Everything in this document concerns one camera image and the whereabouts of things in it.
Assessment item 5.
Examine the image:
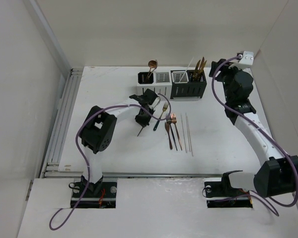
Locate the white utensil holder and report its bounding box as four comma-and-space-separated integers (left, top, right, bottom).
137, 72, 172, 99

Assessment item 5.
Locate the copper fork right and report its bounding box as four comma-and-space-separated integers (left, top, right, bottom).
171, 113, 183, 150

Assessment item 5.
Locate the gold fork dark handle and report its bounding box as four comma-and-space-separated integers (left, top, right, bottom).
153, 102, 169, 131

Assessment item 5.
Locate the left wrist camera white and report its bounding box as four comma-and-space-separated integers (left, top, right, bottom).
151, 96, 161, 108

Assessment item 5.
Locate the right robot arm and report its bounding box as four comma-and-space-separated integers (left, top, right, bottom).
209, 59, 298, 200

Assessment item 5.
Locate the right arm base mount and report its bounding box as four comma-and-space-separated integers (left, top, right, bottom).
204, 171, 253, 208

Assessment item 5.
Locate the white chopstick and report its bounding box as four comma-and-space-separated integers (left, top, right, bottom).
178, 57, 196, 84

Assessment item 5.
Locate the front aluminium rail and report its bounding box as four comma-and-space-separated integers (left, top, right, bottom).
40, 171, 222, 179

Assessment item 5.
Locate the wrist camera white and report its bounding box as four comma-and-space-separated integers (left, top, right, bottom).
229, 51, 254, 70
151, 96, 161, 108

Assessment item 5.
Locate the aluminium rail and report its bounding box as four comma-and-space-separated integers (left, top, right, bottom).
39, 68, 83, 178
40, 171, 222, 179

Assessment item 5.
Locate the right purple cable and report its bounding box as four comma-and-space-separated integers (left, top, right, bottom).
212, 55, 298, 217

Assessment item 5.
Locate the metal chopstick right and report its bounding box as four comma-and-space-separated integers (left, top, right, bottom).
185, 113, 194, 157

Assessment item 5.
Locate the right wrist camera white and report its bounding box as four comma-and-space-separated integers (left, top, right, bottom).
229, 51, 254, 70

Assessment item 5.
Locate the black fork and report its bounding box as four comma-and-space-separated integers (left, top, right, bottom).
166, 116, 178, 151

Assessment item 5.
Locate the black utensil holder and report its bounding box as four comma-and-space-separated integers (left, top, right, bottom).
170, 70, 207, 99

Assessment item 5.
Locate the aluminium rail left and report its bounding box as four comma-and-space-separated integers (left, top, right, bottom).
39, 68, 83, 178

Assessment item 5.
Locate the large copper spoon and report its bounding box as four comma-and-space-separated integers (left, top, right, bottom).
147, 59, 158, 79

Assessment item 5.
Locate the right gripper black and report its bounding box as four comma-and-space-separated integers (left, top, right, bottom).
209, 59, 244, 102

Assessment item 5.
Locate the gold knife black handle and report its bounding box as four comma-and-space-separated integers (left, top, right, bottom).
200, 60, 207, 81

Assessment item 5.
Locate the copper knife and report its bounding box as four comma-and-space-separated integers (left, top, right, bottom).
196, 57, 205, 81

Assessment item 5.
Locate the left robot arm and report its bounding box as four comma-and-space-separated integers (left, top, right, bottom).
75, 89, 162, 197

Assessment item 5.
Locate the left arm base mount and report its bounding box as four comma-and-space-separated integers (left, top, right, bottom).
69, 180, 118, 209

